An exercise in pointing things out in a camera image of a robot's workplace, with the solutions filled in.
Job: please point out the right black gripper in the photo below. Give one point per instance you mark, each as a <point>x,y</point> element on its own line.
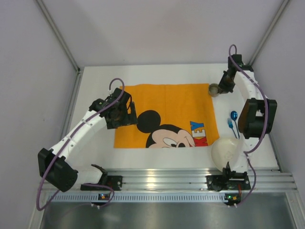
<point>224,84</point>

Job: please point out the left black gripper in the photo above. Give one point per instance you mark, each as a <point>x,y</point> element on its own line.
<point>130,110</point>

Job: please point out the small speckled grey cup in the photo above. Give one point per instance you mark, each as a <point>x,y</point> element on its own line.
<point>213,90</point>

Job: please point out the orange Mickey Mouse placemat cloth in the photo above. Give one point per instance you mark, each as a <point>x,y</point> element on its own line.
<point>169,116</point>

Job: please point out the cream ceramic plate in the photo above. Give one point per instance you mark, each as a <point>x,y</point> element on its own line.
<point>229,150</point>

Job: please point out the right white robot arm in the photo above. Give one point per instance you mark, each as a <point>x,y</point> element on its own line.
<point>258,113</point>

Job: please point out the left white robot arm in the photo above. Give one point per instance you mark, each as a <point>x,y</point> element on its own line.
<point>55,165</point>

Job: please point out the blue metallic spoon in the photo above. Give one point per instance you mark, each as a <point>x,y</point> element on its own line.
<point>234,116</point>

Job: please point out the blue metallic fork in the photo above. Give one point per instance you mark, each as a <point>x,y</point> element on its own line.
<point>230,122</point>

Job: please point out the aluminium extrusion rail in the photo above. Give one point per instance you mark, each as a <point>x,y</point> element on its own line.
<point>195,180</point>

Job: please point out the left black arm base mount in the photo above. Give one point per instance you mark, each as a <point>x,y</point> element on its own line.
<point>114,182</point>

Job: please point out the left corner aluminium post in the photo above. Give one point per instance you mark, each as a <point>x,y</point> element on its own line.
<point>53,26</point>

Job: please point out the corner aluminium post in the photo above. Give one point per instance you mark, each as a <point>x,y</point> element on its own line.
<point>268,32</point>
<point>53,26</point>

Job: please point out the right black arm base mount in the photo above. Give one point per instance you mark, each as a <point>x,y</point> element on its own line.
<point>228,180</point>

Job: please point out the slotted grey cable duct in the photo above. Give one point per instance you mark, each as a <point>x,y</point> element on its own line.
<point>147,197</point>

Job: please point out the right corner aluminium post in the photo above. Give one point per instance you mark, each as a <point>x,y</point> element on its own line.
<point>268,32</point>

